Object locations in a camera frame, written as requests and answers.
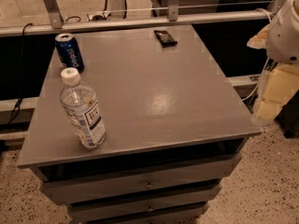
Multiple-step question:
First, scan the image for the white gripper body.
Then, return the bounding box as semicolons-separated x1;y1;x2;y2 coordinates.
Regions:
266;0;299;64

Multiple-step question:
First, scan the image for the clear plastic water bottle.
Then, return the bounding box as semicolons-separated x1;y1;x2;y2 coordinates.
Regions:
60;67;106;149

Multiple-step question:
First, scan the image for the white power strip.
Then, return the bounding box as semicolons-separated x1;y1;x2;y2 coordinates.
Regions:
87;12;111;21

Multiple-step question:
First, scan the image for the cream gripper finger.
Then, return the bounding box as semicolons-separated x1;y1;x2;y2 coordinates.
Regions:
247;25;269;49
254;63;299;119

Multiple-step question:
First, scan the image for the metal guard rail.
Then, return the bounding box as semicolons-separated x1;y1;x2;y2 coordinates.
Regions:
0;0;277;36

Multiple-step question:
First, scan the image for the white cable on right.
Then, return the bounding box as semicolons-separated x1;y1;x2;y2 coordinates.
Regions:
241;7;275;103

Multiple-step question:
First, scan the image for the blue pepsi can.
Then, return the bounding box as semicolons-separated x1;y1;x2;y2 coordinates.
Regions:
55;33;84;73

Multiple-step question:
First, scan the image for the black snack wrapper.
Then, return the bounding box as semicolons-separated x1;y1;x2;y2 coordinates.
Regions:
154;30;178;48

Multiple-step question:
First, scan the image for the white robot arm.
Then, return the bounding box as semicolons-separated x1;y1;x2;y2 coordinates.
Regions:
247;0;299;119

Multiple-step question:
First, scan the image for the black cable on left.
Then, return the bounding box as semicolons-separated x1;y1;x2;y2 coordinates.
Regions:
7;22;34;126

